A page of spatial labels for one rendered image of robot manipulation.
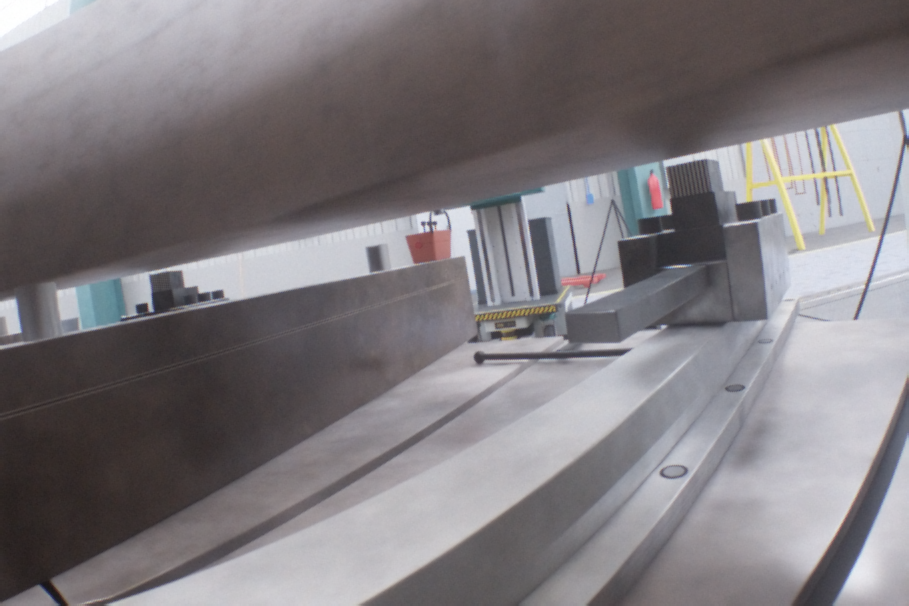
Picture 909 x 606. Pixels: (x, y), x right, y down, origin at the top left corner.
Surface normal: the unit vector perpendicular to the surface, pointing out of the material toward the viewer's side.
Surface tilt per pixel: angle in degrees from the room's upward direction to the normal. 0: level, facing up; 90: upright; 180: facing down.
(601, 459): 71
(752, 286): 90
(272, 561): 0
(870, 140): 90
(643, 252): 90
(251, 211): 90
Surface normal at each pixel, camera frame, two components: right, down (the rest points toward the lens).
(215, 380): 0.91, -0.14
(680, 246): -0.70, 0.14
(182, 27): -0.32, 0.08
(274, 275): -0.04, 0.04
